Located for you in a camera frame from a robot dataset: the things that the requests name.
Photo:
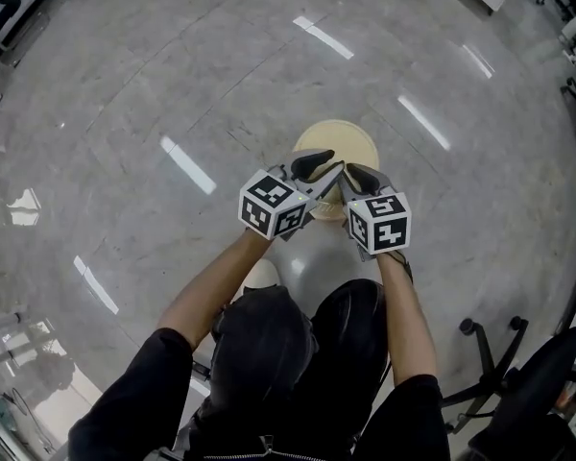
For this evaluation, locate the beige plastic bucket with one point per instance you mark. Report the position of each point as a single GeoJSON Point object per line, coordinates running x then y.
{"type": "Point", "coordinates": [336, 137]}

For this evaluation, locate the person's right forearm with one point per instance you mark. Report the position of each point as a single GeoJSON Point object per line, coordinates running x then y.
{"type": "Point", "coordinates": [408, 324]}

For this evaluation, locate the black trousers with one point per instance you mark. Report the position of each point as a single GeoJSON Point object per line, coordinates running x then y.
{"type": "Point", "coordinates": [269, 344]}

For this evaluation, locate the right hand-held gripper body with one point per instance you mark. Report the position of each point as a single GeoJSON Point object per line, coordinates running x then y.
{"type": "Point", "coordinates": [381, 224]}

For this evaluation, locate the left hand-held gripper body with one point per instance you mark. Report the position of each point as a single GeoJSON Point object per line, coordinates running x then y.
{"type": "Point", "coordinates": [269, 204]}

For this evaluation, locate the black zipped jacket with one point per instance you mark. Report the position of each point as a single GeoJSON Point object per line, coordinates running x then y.
{"type": "Point", "coordinates": [134, 401]}

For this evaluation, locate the black mesh office chair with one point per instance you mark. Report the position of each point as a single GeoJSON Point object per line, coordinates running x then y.
{"type": "Point", "coordinates": [533, 392]}

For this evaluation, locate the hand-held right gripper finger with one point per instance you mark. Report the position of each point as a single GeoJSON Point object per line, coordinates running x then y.
{"type": "Point", "coordinates": [384, 183]}
{"type": "Point", "coordinates": [350, 185]}

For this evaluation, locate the white desk with grey legs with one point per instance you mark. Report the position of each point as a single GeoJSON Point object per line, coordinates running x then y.
{"type": "Point", "coordinates": [9, 344]}

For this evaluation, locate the person's left forearm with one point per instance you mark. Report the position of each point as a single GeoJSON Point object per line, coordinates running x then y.
{"type": "Point", "coordinates": [206, 296]}

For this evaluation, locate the white shoe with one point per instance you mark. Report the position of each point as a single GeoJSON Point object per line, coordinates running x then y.
{"type": "Point", "coordinates": [261, 274]}

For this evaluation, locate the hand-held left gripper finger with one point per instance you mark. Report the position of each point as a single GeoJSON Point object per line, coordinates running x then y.
{"type": "Point", "coordinates": [302, 163]}
{"type": "Point", "coordinates": [328, 183]}

